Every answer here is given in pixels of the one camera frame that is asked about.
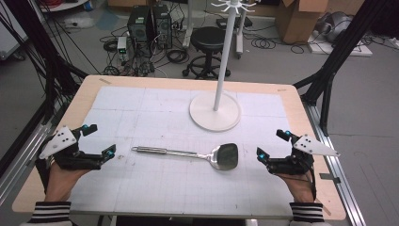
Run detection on person's right hand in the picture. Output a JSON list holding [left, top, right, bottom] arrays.
[[277, 172, 316, 204]]

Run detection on white grid mat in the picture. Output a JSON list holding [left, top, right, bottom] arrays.
[[69, 86, 295, 218]]

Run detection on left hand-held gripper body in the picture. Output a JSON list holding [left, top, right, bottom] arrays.
[[39, 126, 105, 171]]

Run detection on brown cardboard box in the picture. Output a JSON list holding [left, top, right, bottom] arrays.
[[276, 0, 330, 45]]

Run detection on white flat board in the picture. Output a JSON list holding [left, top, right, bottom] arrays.
[[307, 30, 374, 57]]

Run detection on black round stool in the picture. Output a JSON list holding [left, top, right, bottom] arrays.
[[182, 26, 231, 79]]

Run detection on small white power box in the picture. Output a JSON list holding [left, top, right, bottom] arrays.
[[117, 36, 128, 62]]

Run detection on grey tape strip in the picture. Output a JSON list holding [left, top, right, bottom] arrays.
[[319, 172, 342, 185]]

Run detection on black coiled floor cable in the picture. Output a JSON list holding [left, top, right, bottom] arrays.
[[250, 37, 278, 50], [166, 48, 190, 65]]

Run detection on aluminium rail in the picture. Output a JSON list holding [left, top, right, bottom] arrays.
[[0, 121, 53, 206], [302, 103, 367, 226]]

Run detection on white hook rack stand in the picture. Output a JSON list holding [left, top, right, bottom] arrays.
[[188, 0, 262, 133]]

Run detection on black computer tower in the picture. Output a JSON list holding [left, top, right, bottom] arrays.
[[127, 6, 152, 44], [152, 4, 173, 50]]

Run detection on white stand pole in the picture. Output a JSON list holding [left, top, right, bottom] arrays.
[[182, 0, 194, 49]]

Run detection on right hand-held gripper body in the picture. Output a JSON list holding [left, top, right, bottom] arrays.
[[267, 133, 341, 176]]

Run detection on black metal frame stand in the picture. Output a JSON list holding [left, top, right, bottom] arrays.
[[293, 0, 390, 137], [6, 0, 88, 124]]

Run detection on person's left hand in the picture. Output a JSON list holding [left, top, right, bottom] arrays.
[[44, 163, 92, 202]]

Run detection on grey rounded appliance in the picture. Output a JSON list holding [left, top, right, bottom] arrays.
[[316, 11, 354, 43]]

